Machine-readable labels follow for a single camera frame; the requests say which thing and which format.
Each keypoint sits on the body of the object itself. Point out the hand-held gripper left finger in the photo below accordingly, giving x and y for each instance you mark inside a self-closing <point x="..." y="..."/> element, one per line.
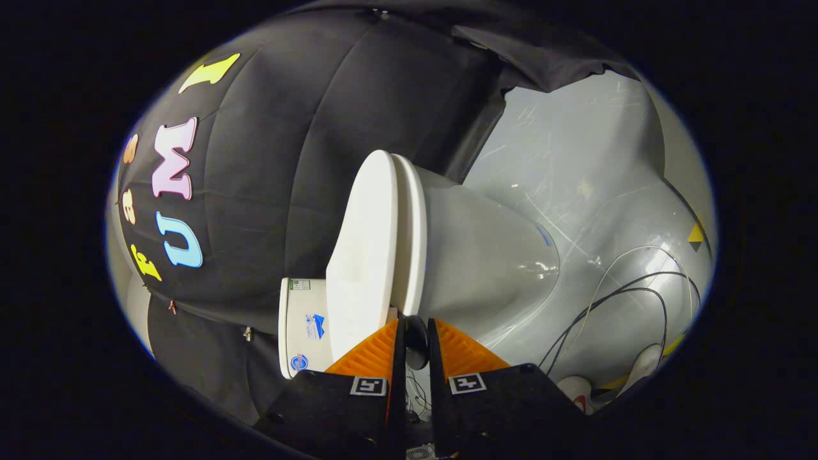
<point x="358" y="415"/>

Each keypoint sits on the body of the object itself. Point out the white toilet lid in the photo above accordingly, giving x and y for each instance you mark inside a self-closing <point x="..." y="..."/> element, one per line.
<point x="364" y="255"/>

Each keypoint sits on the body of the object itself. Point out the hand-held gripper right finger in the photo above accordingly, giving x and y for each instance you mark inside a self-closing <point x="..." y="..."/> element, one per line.
<point x="492" y="409"/>

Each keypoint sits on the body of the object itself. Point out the black backdrop cloth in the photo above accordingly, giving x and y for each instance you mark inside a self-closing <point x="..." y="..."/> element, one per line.
<point x="287" y="128"/>

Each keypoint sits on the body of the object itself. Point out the white shoe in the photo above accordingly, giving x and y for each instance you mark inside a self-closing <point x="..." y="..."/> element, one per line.
<point x="576" y="391"/>

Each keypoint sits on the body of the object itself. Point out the small metal clip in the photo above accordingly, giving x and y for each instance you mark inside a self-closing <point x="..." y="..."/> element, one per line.
<point x="247" y="333"/>

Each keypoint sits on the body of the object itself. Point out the white toilet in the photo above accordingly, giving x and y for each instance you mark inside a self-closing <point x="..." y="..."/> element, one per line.
<point x="479" y="255"/>

